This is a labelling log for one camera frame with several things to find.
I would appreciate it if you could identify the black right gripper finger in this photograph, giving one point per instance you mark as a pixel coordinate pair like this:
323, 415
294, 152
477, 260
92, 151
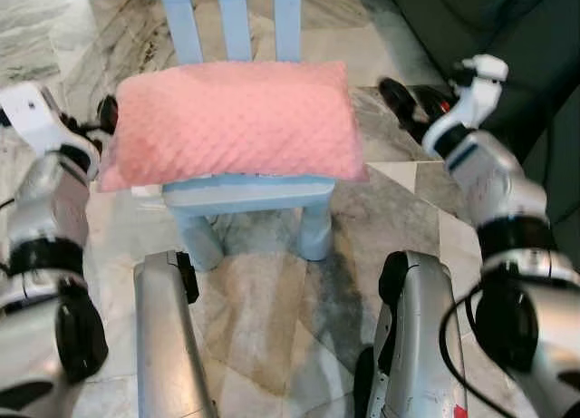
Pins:
401, 105

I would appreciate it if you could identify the pink dotted pillow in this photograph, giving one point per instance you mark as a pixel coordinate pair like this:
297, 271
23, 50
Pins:
231, 123

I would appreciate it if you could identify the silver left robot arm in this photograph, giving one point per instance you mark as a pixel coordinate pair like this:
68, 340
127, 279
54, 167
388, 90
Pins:
45, 218

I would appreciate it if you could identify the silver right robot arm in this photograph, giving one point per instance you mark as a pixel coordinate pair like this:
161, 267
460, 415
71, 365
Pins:
503, 191

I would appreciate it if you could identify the grey-green leather sofa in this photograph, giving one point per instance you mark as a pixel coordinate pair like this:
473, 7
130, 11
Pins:
507, 19

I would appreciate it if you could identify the light blue wooden chair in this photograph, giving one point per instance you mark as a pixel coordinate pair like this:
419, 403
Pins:
234, 24

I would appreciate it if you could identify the silver left robot leg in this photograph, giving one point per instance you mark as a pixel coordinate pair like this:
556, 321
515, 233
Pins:
168, 336

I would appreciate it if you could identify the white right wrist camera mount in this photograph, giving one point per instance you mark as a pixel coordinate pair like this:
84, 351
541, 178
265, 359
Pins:
471, 96

